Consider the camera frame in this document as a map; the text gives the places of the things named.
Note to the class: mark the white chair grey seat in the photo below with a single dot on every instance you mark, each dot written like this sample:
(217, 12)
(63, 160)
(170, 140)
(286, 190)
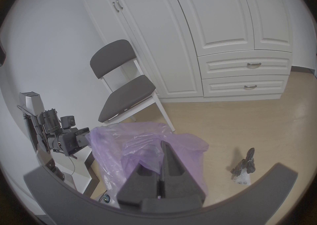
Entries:
(126, 95)

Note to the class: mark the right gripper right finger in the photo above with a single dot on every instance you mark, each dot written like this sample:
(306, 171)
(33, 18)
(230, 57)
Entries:
(183, 186)

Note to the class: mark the purple plastic bag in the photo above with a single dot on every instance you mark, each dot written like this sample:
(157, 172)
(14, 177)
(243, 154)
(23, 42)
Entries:
(109, 149)

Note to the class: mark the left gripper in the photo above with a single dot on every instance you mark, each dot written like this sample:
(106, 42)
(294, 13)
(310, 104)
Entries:
(69, 142)

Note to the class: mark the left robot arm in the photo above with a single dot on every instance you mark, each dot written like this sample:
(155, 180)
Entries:
(50, 120)

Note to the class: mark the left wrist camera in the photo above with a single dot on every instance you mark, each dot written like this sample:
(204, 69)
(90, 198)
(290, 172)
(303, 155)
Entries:
(68, 121)

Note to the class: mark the white wardrobe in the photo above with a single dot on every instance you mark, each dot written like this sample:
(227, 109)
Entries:
(218, 21)

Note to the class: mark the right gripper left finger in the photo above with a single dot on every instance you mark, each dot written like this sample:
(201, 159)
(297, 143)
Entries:
(133, 189)

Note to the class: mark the crumpled black plastic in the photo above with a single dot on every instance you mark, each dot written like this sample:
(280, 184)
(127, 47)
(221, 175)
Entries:
(249, 162)

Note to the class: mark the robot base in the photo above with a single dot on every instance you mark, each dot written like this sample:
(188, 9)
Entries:
(74, 182)

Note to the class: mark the white printed wrapper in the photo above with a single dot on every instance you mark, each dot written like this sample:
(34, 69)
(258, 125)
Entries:
(242, 180)

